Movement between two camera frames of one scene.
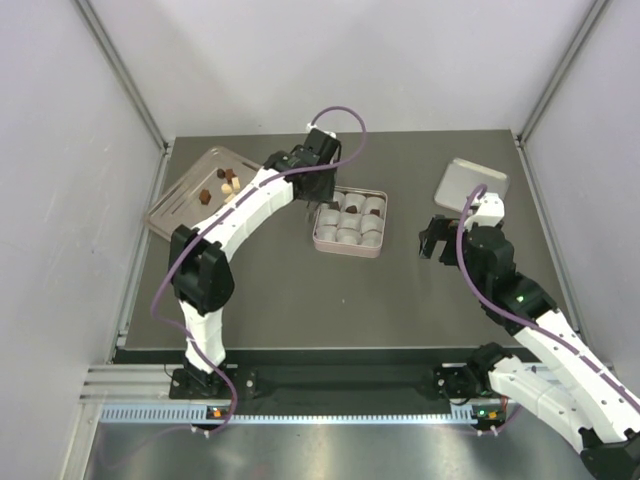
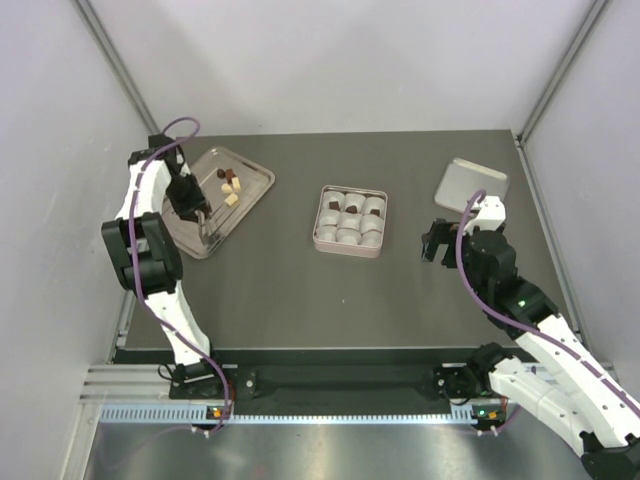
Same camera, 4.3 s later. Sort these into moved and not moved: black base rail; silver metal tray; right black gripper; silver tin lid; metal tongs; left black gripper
Moved: metal tongs; left black gripper
Not moved: silver metal tray; black base rail; right black gripper; silver tin lid
